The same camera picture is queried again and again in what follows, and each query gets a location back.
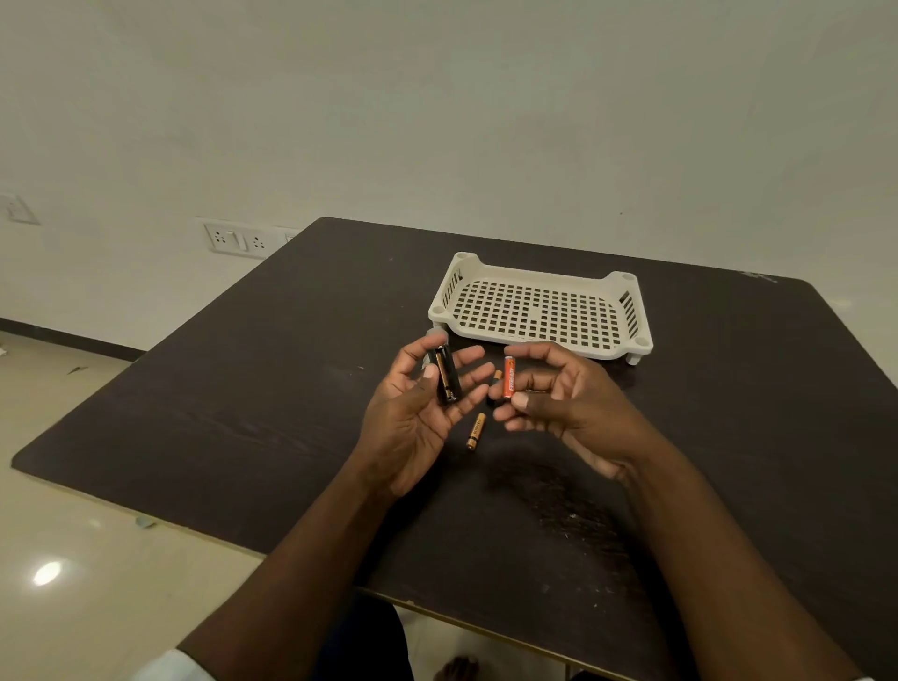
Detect person's left hand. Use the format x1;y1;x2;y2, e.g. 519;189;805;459
353;333;496;500

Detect person's right hand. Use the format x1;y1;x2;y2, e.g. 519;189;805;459
488;341;665;485

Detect black battery holder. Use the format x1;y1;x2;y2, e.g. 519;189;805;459
422;342;463;406

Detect person's right forearm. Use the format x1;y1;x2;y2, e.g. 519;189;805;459
619;436;869;681

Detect person's left forearm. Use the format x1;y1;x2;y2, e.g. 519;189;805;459
177;455;399;681

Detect white perforated plastic tray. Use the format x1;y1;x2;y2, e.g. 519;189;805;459
427;251;654;366

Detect dark trousers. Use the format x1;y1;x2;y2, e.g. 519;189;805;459
312;593;416;681

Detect dark skirting board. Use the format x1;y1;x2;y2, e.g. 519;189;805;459
0;317;146;363

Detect white shirt sleeve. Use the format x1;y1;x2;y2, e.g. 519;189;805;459
132;648;216;681

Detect white wall socket panel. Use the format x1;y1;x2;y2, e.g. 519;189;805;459
196;217;301;261

